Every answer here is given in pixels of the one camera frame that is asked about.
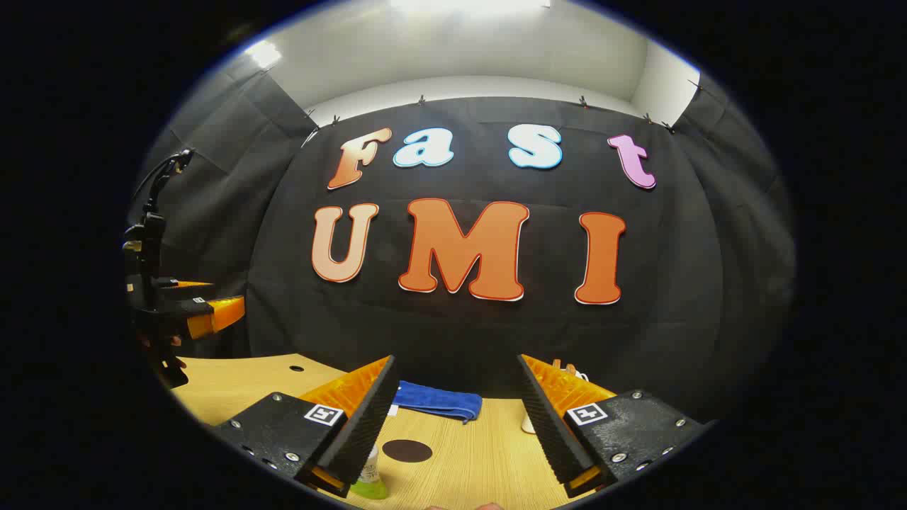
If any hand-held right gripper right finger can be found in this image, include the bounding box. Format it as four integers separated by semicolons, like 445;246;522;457
516;353;709;499

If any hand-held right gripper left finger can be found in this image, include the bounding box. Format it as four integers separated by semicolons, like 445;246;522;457
210;354;401;499

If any dark brown round coaster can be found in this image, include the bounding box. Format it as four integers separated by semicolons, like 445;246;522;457
382;439;434;464

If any clear water bottle green label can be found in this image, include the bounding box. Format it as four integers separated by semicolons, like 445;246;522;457
350;445;389;500

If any cream toaster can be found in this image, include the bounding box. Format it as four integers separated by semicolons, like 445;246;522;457
521;365;592;434

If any blue towel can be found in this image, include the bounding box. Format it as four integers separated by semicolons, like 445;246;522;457
392;380;484;424

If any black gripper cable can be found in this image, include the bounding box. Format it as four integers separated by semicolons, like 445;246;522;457
130;147;196;217

